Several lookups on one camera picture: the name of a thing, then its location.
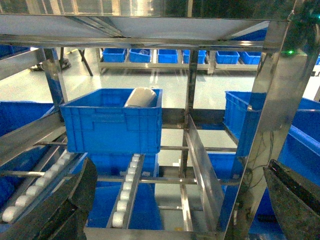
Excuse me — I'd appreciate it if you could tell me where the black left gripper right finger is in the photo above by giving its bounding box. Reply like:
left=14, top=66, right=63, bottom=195
left=263, top=159, right=320, bottom=240

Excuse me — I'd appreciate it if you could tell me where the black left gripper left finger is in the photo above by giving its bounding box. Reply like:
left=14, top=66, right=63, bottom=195
left=0, top=157, right=98, bottom=240

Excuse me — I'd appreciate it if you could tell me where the white paper roll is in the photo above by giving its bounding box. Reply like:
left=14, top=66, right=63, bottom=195
left=124, top=87, right=157, bottom=108

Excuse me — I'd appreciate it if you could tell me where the large blue crate right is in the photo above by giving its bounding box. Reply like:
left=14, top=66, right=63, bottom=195
left=223, top=91, right=320, bottom=185

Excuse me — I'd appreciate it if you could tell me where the stainless steel shelf rack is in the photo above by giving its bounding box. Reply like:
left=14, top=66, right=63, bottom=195
left=0, top=0, right=320, bottom=240

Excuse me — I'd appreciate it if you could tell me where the blue crate holding roll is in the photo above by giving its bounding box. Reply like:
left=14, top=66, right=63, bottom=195
left=60, top=88, right=163, bottom=155

